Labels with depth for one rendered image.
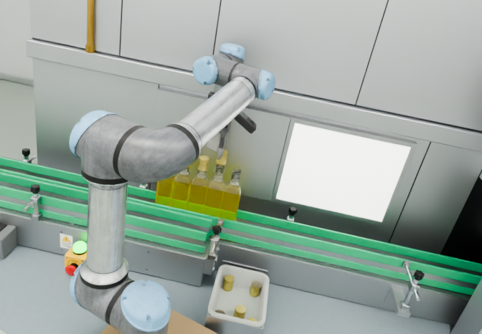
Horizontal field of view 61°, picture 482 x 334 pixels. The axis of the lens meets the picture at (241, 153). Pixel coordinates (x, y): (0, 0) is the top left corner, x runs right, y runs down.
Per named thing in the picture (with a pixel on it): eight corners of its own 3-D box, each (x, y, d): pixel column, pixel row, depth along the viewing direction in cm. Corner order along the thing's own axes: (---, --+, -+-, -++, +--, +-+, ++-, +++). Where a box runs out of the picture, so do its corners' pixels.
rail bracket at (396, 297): (396, 302, 146) (418, 251, 137) (407, 340, 131) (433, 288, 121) (382, 298, 147) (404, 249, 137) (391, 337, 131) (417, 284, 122)
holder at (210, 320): (265, 283, 148) (270, 266, 145) (258, 347, 124) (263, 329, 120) (219, 272, 149) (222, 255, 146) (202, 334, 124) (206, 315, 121)
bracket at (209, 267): (218, 257, 146) (221, 241, 143) (213, 276, 138) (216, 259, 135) (208, 255, 146) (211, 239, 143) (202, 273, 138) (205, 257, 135)
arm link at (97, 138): (107, 337, 101) (118, 135, 78) (64, 308, 107) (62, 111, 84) (140, 307, 111) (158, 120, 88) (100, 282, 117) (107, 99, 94)
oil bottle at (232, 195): (233, 230, 151) (243, 180, 142) (231, 239, 146) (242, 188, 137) (218, 226, 152) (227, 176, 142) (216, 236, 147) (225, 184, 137)
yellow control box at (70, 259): (94, 263, 142) (95, 246, 139) (84, 278, 136) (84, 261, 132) (74, 259, 143) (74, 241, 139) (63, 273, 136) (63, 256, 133)
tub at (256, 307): (265, 292, 143) (270, 274, 140) (259, 347, 123) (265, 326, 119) (216, 282, 144) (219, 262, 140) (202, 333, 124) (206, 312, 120)
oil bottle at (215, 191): (218, 226, 152) (227, 176, 142) (215, 236, 147) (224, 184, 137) (203, 223, 152) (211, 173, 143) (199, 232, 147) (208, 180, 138)
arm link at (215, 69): (227, 64, 106) (247, 59, 115) (191, 53, 110) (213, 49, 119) (222, 93, 109) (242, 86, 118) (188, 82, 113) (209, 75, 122)
